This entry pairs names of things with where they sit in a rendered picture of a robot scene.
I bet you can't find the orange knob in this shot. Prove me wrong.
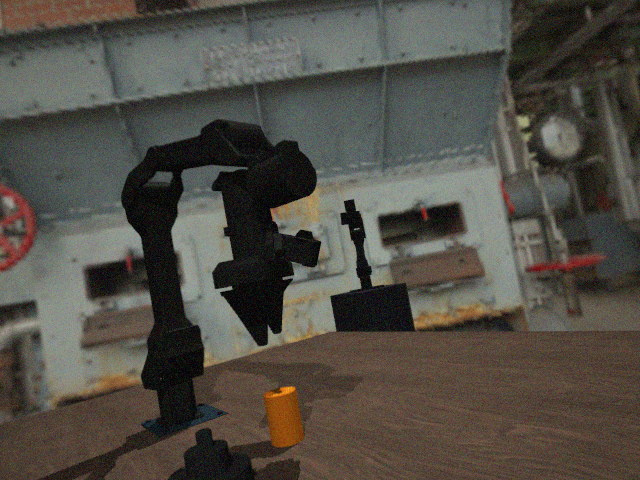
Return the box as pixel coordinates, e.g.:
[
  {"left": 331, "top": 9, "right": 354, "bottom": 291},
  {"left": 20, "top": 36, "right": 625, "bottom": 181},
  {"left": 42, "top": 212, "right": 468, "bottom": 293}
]
[{"left": 263, "top": 387, "right": 304, "bottom": 448}]

